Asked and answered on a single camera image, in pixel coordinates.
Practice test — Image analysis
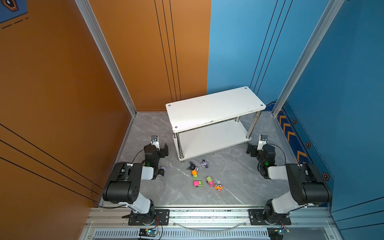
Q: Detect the black purple bat toy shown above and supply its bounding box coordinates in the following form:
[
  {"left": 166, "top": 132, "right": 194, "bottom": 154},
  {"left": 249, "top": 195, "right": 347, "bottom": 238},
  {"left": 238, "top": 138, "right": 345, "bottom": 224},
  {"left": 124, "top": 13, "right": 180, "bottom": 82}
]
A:
[{"left": 187, "top": 162, "right": 199, "bottom": 171}]

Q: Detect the purple toy car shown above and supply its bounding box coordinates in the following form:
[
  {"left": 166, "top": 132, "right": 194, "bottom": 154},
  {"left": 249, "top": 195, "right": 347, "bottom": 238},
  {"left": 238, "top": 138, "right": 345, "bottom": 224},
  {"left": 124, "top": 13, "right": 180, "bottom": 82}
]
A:
[{"left": 202, "top": 159, "right": 209, "bottom": 168}]

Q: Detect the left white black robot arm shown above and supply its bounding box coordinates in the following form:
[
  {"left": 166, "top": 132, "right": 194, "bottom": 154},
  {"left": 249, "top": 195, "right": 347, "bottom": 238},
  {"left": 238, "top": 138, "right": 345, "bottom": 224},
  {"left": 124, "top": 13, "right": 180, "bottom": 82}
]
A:
[{"left": 103, "top": 144, "right": 169, "bottom": 219}]

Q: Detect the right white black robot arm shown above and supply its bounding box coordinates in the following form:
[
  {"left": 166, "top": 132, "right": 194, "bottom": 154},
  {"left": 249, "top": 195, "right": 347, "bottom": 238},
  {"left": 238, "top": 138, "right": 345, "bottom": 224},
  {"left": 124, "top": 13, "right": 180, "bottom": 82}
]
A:
[{"left": 247, "top": 144, "right": 332, "bottom": 217}]

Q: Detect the white two-tier shelf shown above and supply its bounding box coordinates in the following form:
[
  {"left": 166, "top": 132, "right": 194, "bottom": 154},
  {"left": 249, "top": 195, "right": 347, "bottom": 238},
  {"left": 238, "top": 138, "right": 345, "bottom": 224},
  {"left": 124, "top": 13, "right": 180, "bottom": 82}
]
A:
[{"left": 166, "top": 87, "right": 266, "bottom": 161}]

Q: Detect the orange green toy car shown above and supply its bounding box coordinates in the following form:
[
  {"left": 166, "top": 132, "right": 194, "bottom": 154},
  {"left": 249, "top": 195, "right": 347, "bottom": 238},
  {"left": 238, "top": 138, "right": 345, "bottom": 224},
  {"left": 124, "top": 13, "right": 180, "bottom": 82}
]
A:
[{"left": 192, "top": 170, "right": 199, "bottom": 181}]

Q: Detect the pink green toy truck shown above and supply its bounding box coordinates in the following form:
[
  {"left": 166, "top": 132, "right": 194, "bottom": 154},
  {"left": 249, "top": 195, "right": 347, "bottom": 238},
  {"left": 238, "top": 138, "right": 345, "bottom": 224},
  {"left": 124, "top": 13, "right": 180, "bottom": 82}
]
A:
[{"left": 194, "top": 180, "right": 203, "bottom": 188}]

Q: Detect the orange round toy car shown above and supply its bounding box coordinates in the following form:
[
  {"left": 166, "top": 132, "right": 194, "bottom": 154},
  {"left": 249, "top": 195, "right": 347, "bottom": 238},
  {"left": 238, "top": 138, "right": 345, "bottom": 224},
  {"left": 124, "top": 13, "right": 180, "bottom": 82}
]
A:
[{"left": 214, "top": 183, "right": 223, "bottom": 191}]

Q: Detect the green pink toy car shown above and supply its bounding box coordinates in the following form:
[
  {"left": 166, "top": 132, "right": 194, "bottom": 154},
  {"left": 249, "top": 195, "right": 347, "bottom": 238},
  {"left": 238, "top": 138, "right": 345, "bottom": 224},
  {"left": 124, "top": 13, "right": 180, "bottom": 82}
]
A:
[{"left": 206, "top": 176, "right": 214, "bottom": 187}]

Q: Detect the right circuit board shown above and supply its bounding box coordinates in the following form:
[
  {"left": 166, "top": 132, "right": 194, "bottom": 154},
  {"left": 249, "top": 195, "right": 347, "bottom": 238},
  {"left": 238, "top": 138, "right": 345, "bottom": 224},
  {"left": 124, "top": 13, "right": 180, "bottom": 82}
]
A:
[{"left": 267, "top": 227, "right": 291, "bottom": 240}]

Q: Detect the circuit board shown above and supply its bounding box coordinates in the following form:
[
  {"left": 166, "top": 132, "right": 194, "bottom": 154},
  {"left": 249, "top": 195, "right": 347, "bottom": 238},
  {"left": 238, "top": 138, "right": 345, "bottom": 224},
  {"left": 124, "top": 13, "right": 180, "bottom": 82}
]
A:
[
  {"left": 267, "top": 227, "right": 291, "bottom": 240},
  {"left": 139, "top": 229, "right": 159, "bottom": 239}
]

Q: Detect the left circuit board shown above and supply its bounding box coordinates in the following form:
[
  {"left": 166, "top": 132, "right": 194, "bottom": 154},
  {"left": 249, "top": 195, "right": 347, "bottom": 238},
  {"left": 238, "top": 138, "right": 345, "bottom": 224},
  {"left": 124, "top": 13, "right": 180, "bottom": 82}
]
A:
[{"left": 139, "top": 229, "right": 159, "bottom": 239}]

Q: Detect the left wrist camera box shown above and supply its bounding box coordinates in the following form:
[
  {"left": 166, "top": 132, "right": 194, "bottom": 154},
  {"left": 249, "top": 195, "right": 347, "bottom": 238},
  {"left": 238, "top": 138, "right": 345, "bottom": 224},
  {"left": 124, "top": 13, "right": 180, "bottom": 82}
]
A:
[{"left": 151, "top": 135, "right": 160, "bottom": 150}]

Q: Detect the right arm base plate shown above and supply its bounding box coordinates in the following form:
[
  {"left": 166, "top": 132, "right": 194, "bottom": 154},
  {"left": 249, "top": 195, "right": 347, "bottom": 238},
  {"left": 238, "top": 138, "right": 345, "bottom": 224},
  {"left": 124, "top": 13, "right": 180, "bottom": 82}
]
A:
[{"left": 248, "top": 209, "right": 292, "bottom": 226}]

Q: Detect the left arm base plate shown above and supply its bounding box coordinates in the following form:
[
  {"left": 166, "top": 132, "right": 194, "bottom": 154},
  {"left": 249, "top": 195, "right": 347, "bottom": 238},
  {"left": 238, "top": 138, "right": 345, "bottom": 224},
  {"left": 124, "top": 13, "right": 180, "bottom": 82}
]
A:
[{"left": 128, "top": 209, "right": 170, "bottom": 226}]

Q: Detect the aluminium front rail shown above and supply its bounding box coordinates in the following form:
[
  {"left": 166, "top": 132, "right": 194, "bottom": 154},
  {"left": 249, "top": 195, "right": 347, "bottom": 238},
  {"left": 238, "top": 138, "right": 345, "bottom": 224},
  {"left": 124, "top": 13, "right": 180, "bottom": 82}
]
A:
[{"left": 80, "top": 205, "right": 343, "bottom": 240}]

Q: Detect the left aluminium corner post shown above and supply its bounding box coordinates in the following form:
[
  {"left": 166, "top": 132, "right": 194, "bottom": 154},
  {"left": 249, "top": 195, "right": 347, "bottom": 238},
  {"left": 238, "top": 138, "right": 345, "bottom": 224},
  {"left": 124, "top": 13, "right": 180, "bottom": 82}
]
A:
[{"left": 75, "top": 0, "right": 137, "bottom": 118}]

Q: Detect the aluminium corner post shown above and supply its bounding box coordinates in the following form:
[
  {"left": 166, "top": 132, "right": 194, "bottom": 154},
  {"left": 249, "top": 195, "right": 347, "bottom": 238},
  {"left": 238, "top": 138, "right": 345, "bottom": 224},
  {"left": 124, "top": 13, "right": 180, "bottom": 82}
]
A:
[
  {"left": 75, "top": 0, "right": 137, "bottom": 118},
  {"left": 272, "top": 0, "right": 345, "bottom": 118}
]

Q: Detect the right aluminium corner post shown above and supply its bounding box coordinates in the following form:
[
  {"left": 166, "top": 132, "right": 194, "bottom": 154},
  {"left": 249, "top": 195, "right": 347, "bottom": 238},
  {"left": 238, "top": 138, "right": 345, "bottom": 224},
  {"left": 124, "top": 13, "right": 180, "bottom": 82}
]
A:
[{"left": 272, "top": 0, "right": 345, "bottom": 118}]

